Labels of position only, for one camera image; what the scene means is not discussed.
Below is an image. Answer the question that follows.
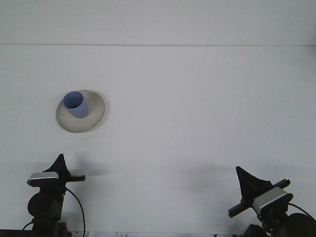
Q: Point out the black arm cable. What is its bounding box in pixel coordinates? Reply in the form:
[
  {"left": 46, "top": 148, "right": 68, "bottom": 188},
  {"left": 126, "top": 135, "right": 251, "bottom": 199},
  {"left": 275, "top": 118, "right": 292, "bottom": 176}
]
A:
[
  {"left": 287, "top": 202, "right": 312, "bottom": 217},
  {"left": 65, "top": 188, "right": 86, "bottom": 234}
]

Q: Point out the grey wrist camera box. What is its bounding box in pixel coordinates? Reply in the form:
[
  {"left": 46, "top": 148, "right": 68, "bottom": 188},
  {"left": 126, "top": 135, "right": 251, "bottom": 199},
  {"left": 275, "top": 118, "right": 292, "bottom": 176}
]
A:
[
  {"left": 252, "top": 186, "right": 294, "bottom": 216},
  {"left": 27, "top": 172, "right": 60, "bottom": 187}
]

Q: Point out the pale blue cup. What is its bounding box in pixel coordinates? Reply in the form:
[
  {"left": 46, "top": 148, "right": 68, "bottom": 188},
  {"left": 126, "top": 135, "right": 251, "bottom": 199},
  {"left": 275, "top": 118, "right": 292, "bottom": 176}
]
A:
[{"left": 62, "top": 90, "right": 89, "bottom": 119}]

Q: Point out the pale round plate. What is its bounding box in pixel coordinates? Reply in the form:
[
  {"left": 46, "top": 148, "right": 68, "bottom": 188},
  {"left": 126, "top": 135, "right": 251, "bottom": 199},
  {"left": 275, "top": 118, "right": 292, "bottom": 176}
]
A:
[{"left": 55, "top": 89, "right": 107, "bottom": 134}]

